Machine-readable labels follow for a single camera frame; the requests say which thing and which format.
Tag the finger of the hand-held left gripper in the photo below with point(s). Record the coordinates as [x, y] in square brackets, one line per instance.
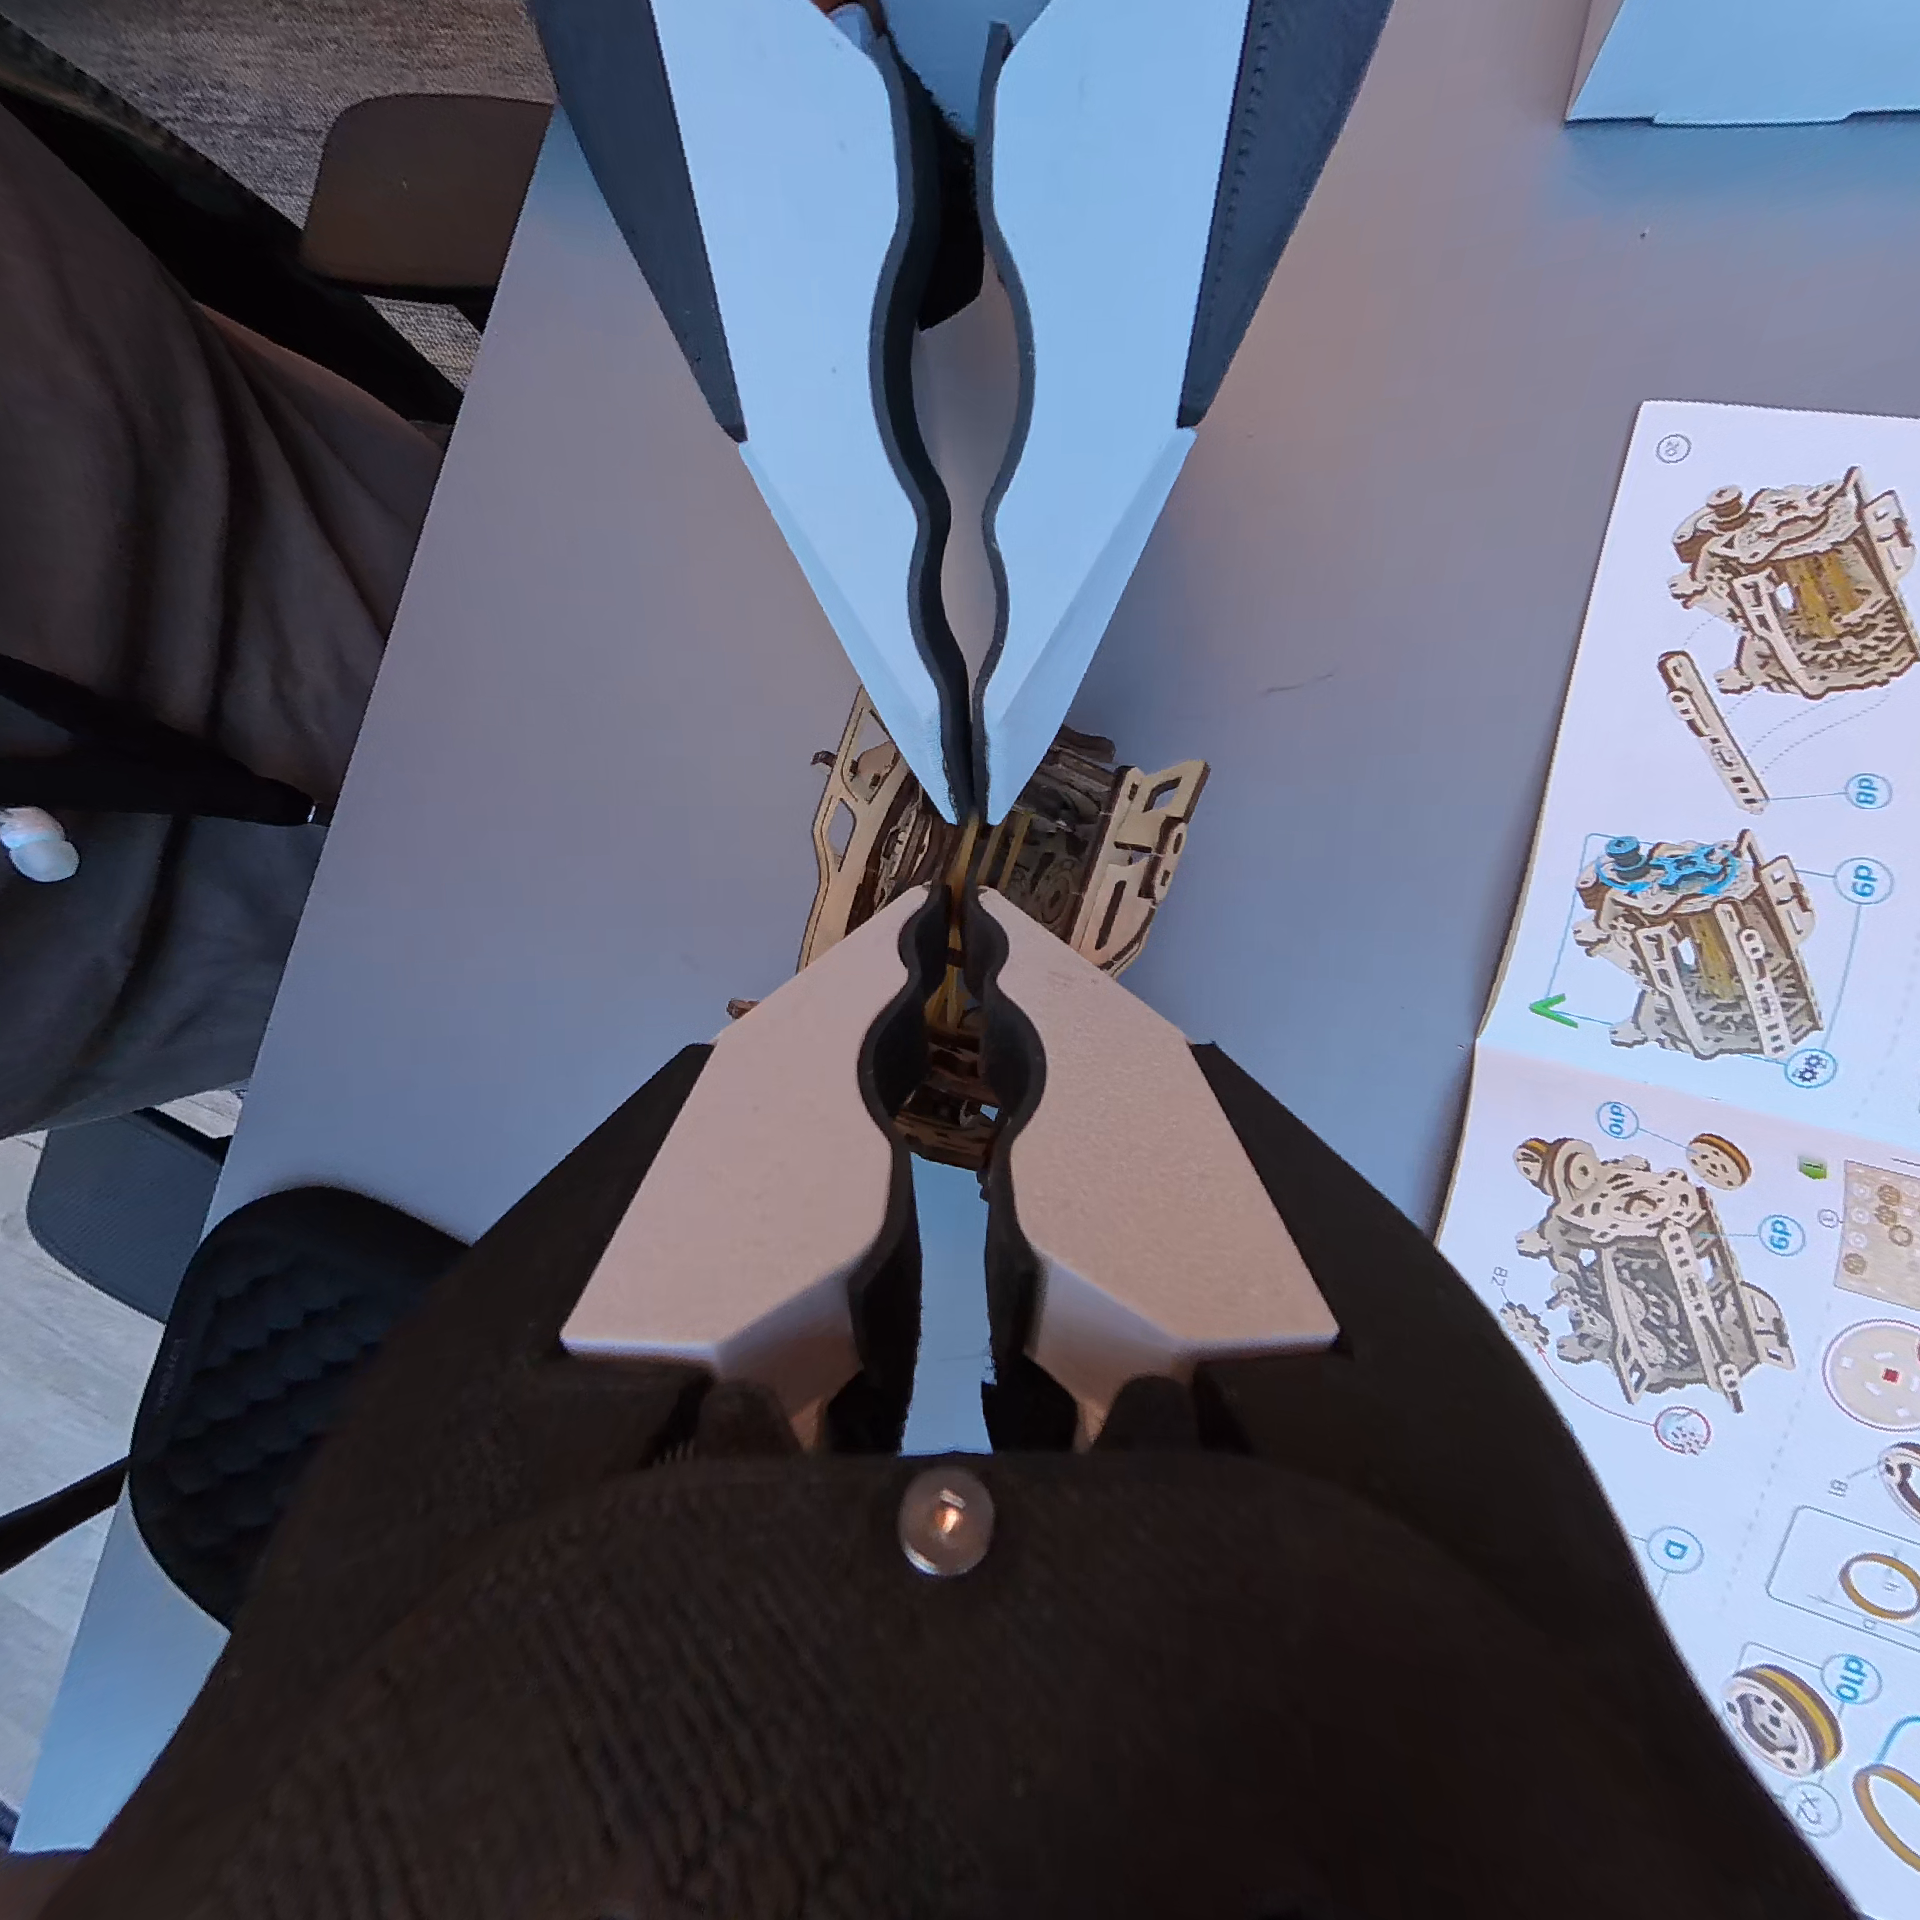
[1118, 299]
[795, 299]

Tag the small white rounded object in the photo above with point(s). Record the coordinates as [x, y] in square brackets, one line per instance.
[38, 849]

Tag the person's clothed torso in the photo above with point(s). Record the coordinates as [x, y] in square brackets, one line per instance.
[152, 526]

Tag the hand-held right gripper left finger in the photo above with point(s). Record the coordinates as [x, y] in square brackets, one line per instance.
[719, 1201]

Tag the wooden mechanical model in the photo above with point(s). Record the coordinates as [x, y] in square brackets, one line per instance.
[1112, 857]

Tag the white cardboard box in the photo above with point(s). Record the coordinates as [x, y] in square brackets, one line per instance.
[1740, 59]

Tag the white instruction booklet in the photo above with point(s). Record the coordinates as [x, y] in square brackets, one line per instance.
[1650, 1201]

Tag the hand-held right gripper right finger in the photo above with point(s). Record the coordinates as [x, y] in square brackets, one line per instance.
[1170, 1201]

